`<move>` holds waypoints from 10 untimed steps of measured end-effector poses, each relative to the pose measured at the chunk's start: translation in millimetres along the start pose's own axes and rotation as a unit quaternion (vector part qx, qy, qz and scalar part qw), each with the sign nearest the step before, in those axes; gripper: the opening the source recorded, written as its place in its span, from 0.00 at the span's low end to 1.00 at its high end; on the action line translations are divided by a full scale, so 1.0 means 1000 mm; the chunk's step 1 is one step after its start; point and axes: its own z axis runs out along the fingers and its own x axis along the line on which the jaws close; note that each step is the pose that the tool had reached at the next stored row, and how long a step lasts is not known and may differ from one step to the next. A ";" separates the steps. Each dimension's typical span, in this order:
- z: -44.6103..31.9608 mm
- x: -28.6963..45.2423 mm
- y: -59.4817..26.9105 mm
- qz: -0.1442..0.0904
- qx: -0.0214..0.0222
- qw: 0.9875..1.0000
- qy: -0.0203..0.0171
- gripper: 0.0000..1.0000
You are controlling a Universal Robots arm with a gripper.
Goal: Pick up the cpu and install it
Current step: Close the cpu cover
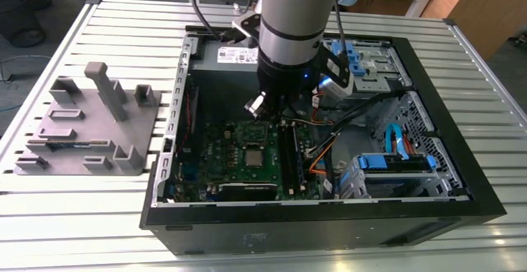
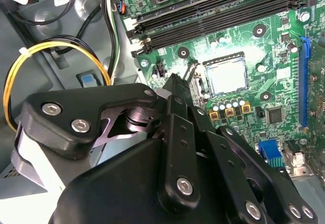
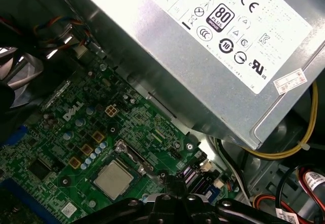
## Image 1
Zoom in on metal socket cover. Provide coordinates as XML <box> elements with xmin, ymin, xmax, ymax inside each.
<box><xmin>240</xmin><ymin>120</ymin><xmax>271</xmax><ymax>149</ymax></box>

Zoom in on silver CPU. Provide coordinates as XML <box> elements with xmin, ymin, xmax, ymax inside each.
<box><xmin>246</xmin><ymin>150</ymin><xmax>266</xmax><ymax>166</ymax></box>

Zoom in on CPU socket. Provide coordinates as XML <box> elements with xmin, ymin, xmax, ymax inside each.
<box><xmin>242</xmin><ymin>147</ymin><xmax>270</xmax><ymax>171</ymax></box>

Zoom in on grey power supply unit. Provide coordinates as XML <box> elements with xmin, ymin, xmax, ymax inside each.
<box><xmin>190</xmin><ymin>39</ymin><xmax>264</xmax><ymax>118</ymax></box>

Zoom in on silver optical drive cage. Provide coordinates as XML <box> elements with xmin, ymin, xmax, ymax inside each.
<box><xmin>319</xmin><ymin>39</ymin><xmax>414</xmax><ymax>110</ymax></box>

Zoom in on black RAM stick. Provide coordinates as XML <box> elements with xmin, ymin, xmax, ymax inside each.
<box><xmin>290</xmin><ymin>121</ymin><xmax>309</xmax><ymax>192</ymax></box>

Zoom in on green motherboard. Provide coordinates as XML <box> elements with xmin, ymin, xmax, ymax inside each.
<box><xmin>170</xmin><ymin>119</ymin><xmax>327</xmax><ymax>202</ymax></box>

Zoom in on blue disk carrier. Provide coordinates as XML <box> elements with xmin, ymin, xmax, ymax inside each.
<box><xmin>357</xmin><ymin>154</ymin><xmax>438</xmax><ymax>175</ymax></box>

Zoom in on black graphics card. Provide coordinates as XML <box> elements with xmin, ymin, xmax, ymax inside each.
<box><xmin>216</xmin><ymin>181</ymin><xmax>280</xmax><ymax>202</ymax></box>

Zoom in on silver hard disk cage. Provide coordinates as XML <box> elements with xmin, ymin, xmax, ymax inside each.
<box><xmin>338</xmin><ymin>153</ymin><xmax>469</xmax><ymax>199</ymax></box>

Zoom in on grey parts rack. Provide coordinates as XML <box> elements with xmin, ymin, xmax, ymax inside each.
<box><xmin>14</xmin><ymin>61</ymin><xmax>163</xmax><ymax>177</ymax></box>

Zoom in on black PC case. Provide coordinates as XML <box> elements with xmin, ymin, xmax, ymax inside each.
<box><xmin>139</xmin><ymin>24</ymin><xmax>509</xmax><ymax>257</ymax></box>

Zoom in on wooden cabinet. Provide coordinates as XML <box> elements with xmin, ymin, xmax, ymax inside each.
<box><xmin>447</xmin><ymin>0</ymin><xmax>527</xmax><ymax>60</ymax></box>

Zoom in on green RAM stick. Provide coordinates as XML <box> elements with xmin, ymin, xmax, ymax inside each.
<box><xmin>44</xmin><ymin>141</ymin><xmax>92</xmax><ymax>150</ymax></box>

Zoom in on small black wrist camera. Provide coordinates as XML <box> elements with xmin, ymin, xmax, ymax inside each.
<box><xmin>244</xmin><ymin>97</ymin><xmax>266</xmax><ymax>119</ymax></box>

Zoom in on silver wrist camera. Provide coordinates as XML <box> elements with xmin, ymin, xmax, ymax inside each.
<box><xmin>317</xmin><ymin>45</ymin><xmax>357</xmax><ymax>99</ymax></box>

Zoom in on blue plastic drive bracket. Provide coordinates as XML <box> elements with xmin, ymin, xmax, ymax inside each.
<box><xmin>330</xmin><ymin>42</ymin><xmax>369</xmax><ymax>77</ymax></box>

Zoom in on black cable bundle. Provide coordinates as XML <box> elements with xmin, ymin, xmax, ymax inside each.
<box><xmin>307</xmin><ymin>89</ymin><xmax>413</xmax><ymax>159</ymax></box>

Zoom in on black camera cable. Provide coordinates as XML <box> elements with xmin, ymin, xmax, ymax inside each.
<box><xmin>333</xmin><ymin>0</ymin><xmax>350</xmax><ymax>65</ymax></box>

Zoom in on red black twisted wire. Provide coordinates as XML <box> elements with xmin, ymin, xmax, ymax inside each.
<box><xmin>186</xmin><ymin>85</ymin><xmax>195</xmax><ymax>139</ymax></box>

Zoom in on orange wire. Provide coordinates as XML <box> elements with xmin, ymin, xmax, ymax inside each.
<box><xmin>307</xmin><ymin>147</ymin><xmax>333</xmax><ymax>176</ymax></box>

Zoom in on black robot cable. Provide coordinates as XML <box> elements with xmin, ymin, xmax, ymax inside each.
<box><xmin>191</xmin><ymin>0</ymin><xmax>247</xmax><ymax>44</ymax></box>

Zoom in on blue data wire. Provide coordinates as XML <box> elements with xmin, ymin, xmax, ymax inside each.
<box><xmin>386</xmin><ymin>123</ymin><xmax>414</xmax><ymax>162</ymax></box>

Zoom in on red data wire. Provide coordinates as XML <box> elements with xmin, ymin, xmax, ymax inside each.
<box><xmin>402</xmin><ymin>128</ymin><xmax>419</xmax><ymax>159</ymax></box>

